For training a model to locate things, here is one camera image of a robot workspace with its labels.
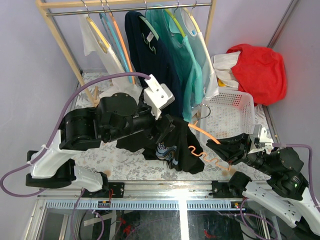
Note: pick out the white crumpled cloth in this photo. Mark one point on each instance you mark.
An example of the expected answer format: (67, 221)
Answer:
(222, 65)

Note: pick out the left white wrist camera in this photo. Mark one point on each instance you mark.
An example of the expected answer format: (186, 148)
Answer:
(157, 96)

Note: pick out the black t shirt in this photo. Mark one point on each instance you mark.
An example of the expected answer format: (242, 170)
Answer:
(173, 149)

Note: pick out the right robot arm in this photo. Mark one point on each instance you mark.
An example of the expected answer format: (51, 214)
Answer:
(292, 198)

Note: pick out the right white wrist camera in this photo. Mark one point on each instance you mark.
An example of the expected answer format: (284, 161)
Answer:
(259, 140)

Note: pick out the teal hanging t shirt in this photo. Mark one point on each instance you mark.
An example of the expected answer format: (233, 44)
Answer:
(186, 66)

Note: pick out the white plastic laundry basket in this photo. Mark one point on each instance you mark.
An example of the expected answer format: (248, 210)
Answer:
(228, 114)

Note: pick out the blue hanger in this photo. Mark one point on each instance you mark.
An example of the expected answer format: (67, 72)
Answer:
(114, 36)

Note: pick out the white hanging t shirt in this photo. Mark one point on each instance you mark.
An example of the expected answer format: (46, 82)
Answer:
(121, 84)

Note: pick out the red cloth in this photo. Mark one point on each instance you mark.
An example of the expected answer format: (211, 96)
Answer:
(260, 72)

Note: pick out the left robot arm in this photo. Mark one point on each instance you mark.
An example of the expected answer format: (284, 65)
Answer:
(115, 117)

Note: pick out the wooden clothes rack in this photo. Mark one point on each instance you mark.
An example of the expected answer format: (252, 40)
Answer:
(99, 6)

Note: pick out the mint green hanger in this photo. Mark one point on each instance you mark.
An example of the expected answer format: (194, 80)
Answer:
(144, 19)

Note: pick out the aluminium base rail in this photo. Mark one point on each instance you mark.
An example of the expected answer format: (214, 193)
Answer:
(142, 195)

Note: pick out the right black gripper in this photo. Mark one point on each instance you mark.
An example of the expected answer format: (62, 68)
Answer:
(233, 149)

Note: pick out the pale yellow hanger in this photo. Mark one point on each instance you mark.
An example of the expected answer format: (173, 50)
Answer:
(92, 37)

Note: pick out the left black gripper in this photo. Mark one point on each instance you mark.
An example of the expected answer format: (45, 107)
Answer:
(158, 131)

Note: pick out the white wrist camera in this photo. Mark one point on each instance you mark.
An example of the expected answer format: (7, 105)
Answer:
(157, 96)
(259, 140)

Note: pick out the navy hanging t shirt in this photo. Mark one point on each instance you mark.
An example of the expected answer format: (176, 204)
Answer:
(151, 57)

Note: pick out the pale blue hanging t shirt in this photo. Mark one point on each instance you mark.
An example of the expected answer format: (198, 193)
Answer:
(200, 51)

